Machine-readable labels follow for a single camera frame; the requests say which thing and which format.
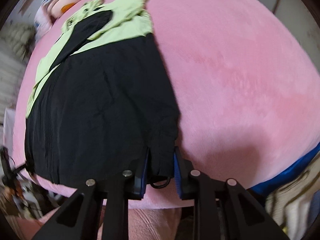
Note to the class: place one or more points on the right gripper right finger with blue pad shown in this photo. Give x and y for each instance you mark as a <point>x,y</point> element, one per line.
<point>222,209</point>

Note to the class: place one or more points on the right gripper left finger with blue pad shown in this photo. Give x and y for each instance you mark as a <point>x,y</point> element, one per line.
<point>79,216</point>

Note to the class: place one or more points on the green and black hooded jacket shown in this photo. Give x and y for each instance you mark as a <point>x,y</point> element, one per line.
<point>102,99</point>

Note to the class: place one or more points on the pink bed sheet mattress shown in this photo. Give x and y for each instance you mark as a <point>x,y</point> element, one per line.
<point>247,93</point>

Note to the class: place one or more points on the beige puffer coat hanging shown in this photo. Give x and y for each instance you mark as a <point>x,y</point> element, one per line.
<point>19,38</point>

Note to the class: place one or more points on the white pillow with blue print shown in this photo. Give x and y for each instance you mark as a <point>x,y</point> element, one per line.
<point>42,23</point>

